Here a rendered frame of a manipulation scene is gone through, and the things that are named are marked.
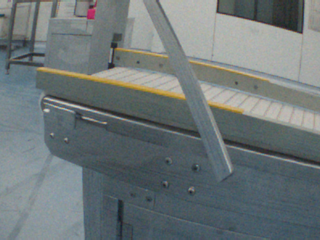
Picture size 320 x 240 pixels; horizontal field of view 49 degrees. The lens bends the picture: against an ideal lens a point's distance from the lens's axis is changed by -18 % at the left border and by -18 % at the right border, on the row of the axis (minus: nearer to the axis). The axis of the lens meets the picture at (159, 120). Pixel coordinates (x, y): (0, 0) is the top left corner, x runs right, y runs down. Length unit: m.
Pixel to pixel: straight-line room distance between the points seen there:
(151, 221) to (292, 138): 0.30
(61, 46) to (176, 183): 2.79
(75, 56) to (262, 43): 3.16
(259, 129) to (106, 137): 0.22
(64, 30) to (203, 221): 2.77
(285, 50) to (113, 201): 5.12
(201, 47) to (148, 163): 5.23
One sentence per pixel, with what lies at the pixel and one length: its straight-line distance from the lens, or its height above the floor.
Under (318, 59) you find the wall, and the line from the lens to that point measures 5.75.
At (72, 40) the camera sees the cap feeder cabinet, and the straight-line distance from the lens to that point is 3.23.
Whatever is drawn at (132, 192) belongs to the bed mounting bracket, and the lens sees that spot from 0.66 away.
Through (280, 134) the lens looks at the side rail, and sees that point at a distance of 0.51.
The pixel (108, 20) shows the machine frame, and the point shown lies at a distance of 0.90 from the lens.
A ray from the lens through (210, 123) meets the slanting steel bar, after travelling 0.42.
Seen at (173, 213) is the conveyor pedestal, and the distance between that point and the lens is 0.65.
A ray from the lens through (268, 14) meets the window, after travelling 5.66.
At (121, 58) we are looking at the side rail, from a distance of 0.87.
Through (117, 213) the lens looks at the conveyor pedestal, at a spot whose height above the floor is 0.63.
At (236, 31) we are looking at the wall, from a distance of 5.69.
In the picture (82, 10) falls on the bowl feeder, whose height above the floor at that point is 0.82.
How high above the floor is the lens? 1.00
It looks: 18 degrees down
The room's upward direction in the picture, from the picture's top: 7 degrees clockwise
